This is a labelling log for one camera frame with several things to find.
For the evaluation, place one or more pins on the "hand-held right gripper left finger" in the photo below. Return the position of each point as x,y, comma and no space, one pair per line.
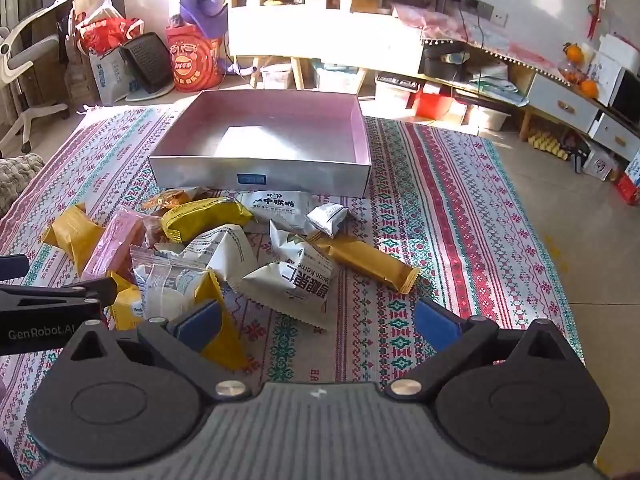
200,324

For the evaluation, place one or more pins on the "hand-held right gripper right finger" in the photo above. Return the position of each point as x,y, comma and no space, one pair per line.
436,323

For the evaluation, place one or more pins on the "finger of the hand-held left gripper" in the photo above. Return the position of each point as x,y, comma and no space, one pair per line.
65,294
12,266

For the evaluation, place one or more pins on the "yellow packet white logo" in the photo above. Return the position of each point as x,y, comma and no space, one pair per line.
127,307
225,345

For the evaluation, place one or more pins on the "clear packet white pastry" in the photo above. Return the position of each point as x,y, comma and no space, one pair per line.
160,285

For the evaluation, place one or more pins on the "mustard yellow snack packet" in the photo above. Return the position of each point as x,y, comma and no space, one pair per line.
70,237

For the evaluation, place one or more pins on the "long golden snack packet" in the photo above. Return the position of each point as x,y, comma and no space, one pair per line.
370,260

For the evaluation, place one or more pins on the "white green nut packet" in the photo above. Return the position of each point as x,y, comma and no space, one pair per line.
285,240
290,282

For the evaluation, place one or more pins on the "red snack packet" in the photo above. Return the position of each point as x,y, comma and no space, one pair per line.
152,232

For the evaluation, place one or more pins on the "pink and silver cardboard box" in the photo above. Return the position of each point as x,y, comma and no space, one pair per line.
260,130

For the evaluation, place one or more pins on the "pink snack packet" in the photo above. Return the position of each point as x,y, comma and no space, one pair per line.
112,247

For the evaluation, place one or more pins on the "white crumpled snack packet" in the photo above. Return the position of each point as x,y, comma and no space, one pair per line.
225,252

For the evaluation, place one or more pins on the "grey knit cushion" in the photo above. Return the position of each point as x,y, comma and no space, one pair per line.
17,175

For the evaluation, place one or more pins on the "yellow packet brown ends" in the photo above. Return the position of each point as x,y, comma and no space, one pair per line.
205,217

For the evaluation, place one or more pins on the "patterned woven mat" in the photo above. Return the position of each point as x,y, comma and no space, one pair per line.
440,210

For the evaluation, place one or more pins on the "orange clear snack packet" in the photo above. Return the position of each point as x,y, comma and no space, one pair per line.
167,200

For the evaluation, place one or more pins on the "white packet monkey print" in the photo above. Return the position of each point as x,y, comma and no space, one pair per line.
272,205

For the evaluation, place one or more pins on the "small silver snack packet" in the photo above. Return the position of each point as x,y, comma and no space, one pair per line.
327,217

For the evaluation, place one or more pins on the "white office chair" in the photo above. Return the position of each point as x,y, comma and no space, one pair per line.
25,70

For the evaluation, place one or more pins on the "white paper bag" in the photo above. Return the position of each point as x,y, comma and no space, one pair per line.
107,79

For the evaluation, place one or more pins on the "row of yellow bottles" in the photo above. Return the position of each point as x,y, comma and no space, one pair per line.
547,145

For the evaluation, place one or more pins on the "red box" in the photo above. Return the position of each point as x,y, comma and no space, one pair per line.
432,105

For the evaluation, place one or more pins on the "black plastic basket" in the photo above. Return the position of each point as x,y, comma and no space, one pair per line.
147,60

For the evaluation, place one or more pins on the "red plastic bag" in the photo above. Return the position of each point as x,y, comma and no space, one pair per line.
107,32

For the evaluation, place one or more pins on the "low white tv stand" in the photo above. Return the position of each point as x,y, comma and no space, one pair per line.
560,101

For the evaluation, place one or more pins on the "clear storage box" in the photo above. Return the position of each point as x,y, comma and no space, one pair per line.
277,76
340,80

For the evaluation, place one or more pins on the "red round tub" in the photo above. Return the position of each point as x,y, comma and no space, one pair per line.
192,62

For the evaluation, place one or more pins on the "orange fruit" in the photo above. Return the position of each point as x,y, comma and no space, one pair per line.
590,88
573,52

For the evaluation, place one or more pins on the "pink tablecloth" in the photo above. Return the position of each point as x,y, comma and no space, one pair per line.
450,25

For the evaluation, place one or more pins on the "cream wooden cabinet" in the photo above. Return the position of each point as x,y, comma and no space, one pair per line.
320,35

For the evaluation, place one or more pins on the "brown cardboard box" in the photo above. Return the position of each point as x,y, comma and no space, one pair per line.
364,2

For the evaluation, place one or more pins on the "red hanging ornament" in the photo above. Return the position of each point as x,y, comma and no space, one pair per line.
597,0

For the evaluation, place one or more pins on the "wall socket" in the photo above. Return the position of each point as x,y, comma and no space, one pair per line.
472,4

